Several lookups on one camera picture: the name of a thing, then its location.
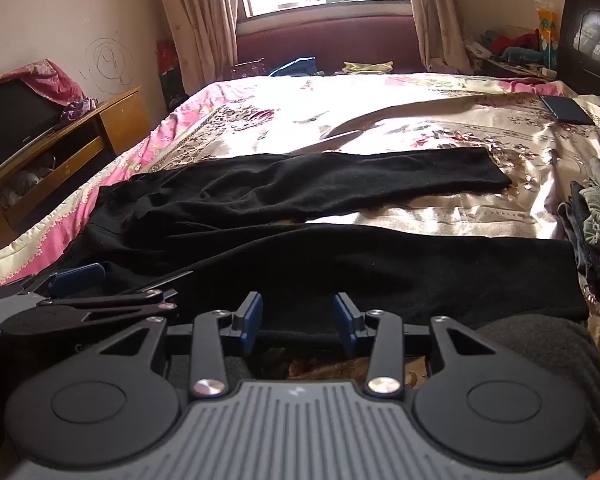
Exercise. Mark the yellow-green cloth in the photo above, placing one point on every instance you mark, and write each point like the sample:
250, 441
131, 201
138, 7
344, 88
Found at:
369, 67

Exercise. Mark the grey cloth bundle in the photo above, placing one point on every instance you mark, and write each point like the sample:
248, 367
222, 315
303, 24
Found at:
27, 180

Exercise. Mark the beige curtain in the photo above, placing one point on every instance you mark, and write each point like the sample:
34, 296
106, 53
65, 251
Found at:
437, 15
200, 15

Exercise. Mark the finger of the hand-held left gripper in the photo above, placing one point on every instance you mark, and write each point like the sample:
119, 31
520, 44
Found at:
130, 305
77, 279

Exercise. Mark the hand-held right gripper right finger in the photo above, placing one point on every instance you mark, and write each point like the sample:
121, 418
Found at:
342, 325

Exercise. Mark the wooden television cabinet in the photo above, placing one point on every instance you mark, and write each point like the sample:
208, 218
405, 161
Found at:
125, 115

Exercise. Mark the heap of colourful clothes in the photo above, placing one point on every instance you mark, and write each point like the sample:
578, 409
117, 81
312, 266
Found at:
510, 47

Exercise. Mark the yellow and blue packet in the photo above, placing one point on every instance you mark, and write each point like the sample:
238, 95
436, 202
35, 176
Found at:
547, 35

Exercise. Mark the pile of folded clothes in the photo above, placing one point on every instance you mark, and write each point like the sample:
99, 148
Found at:
597, 220

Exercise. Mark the dark phone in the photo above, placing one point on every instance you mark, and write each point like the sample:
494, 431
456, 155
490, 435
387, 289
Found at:
566, 109

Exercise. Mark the person's grey trouser leg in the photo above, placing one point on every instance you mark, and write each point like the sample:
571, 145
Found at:
545, 350

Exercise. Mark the floral satin bedspread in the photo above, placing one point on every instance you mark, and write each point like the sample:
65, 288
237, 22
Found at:
430, 120

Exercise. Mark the black pants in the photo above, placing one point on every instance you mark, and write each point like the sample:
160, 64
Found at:
290, 260

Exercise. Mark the dark wooden headboard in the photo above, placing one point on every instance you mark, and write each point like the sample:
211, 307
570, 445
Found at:
590, 45

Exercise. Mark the pink floral cloth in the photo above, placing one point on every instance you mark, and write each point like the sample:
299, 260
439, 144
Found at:
50, 80

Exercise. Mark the blue and black bag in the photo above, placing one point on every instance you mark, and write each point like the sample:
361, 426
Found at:
295, 66

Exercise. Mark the black television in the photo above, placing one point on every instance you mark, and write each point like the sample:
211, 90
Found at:
15, 120

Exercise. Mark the red bag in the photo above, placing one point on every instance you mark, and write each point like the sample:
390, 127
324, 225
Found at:
169, 65

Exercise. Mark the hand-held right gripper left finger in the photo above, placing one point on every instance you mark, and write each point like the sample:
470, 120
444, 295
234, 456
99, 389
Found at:
250, 322

